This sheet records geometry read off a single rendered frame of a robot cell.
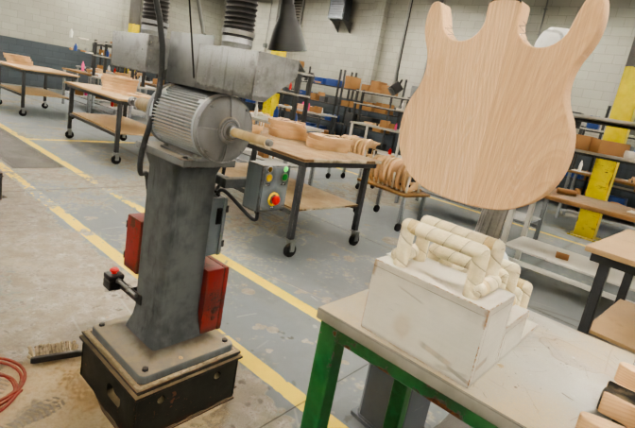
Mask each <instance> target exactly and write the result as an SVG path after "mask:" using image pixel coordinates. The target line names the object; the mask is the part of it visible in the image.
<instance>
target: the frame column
mask: <svg viewBox="0 0 635 428"><path fill-rule="evenodd" d="M146 155H147V158H148V162H149V170H148V180H147V189H146V207H145V217H144V226H143V235H142V245H141V254H140V264H139V273H138V282H137V292H138V293H139V294H140V295H142V303H141V305H139V304H138V303H137V302H136V301H135V306H134V309H133V312H132V314H131V316H130V318H129V320H128V321H127V323H126V326H127V327H128V328H129V329H130V330H131V331H132V332H133V333H134V334H135V335H136V336H137V337H138V338H139V339H140V340H141V341H142V342H143V343H144V344H145V345H147V346H148V347H149V348H150V349H151V350H152V351H157V350H160V349H163V348H166V347H169V346H172V345H175V344H177V343H180V342H182V341H185V340H188V339H191V338H194V337H197V336H200V335H202V334H200V333H199V324H198V307H199V299H200V292H201V285H202V278H203V270H204V264H205V256H206V249H207V242H208V235H209V229H210V221H211V214H212V207H213V200H214V192H215V179H216V174H217V173H218V171H219V169H220V168H221V167H214V168H183V167H180V166H178V165H176V164H173V163H171V162H169V161H166V160H164V159H162V158H159V157H157V156H155V155H152V154H150V153H148V152H146Z"/></svg>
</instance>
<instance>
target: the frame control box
mask: <svg viewBox="0 0 635 428"><path fill-rule="evenodd" d="M286 165H287V166H288V171H287V172H286V173H284V171H283V168H284V167H285V166H286ZM269 166H272V167H273V171H272V172H271V173H268V172H267V169H268V167H269ZM290 167H291V166H290V165H289V164H286V163H281V162H278V161H249V165H248V172H247V178H246V185H245V191H244V197H243V204H242V205H241V204H240V203H239V202H238V201H237V200H236V199H235V198H234V196H233V195H232V194H231V193H230V192H229V191H227V190H226V189H224V188H220V189H218V190H217V192H216V193H215V194H214V197H220V196H221V195H220V193H221V192H223V193H225V194H226V195H227V196H228V197H229V198H230V199H231V200H232V201H233V202H234V203H235V204H236V206H237V207H238V208H239V209H240V210H241V211H242V212H243V213H244V214H245V215H246V216H247V217H248V218H249V219H250V220H251V221H254V222H255V221H257V220H258V218H259V213H260V212H268V211H277V210H283V207H284V202H285V196H286V190H287V184H288V179H289V173H290ZM269 174H270V175H272V180H271V181H267V180H266V177H267V176H268V175H269ZM284 174H286V175H287V180H283V175H284ZM275 196H278V197H280V203H279V204H278V205H274V204H272V201H271V199H272V198H273V197H275ZM243 206H244V207H246V208H248V209H250V210H252V211H254V213H255V218H254V217H253V216H251V215H250V214H249V213H248V212H247V211H246V210H245V209H244V207H243Z"/></svg>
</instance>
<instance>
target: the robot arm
mask: <svg viewBox="0 0 635 428"><path fill-rule="evenodd" d="M568 31H569V29H568V28H561V27H549V28H548V29H547V30H544V31H543V32H542V33H541V35H540V36H539V38H538V39H537V41H536V43H535V45H534V47H546V46H549V45H552V44H554V43H557V42H558V41H560V40H561V39H562V38H563V37H564V36H565V35H566V34H567V32H568ZM508 212H509V210H491V209H484V208H482V211H481V214H480V216H479V219H478V222H477V225H476V228H475V231H476V232H479V233H482V234H485V235H487V236H490V237H493V238H496V239H498V240H500V238H499V237H500V234H501V232H502V229H503V226H504V224H505V222H506V217H507V214H508Z"/></svg>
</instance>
